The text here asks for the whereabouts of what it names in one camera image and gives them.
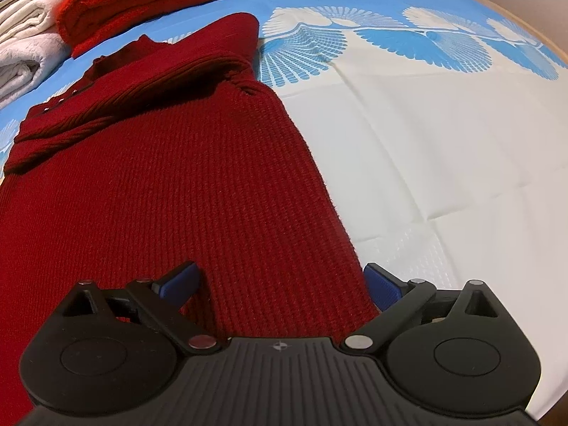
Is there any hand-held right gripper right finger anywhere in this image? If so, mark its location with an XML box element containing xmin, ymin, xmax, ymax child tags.
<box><xmin>339</xmin><ymin>263</ymin><xmax>511</xmax><ymax>356</ymax></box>

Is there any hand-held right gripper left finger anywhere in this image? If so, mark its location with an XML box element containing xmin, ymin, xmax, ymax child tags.
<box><xmin>60</xmin><ymin>261</ymin><xmax>223</xmax><ymax>356</ymax></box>

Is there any dark red knit sweater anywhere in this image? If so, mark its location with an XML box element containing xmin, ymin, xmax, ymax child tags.
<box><xmin>0</xmin><ymin>12</ymin><xmax>388</xmax><ymax>426</ymax></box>

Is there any blue and white bed sheet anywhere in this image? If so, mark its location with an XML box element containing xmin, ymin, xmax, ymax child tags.
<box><xmin>0</xmin><ymin>0</ymin><xmax>568</xmax><ymax>422</ymax></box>

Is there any white folded blanket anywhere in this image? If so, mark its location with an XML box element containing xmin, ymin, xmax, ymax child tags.
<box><xmin>0</xmin><ymin>31</ymin><xmax>72</xmax><ymax>109</ymax></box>
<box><xmin>0</xmin><ymin>0</ymin><xmax>60</xmax><ymax>38</ymax></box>

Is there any wooden bed frame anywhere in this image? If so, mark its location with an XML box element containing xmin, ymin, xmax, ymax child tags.
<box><xmin>395</xmin><ymin>0</ymin><xmax>568</xmax><ymax>68</ymax></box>

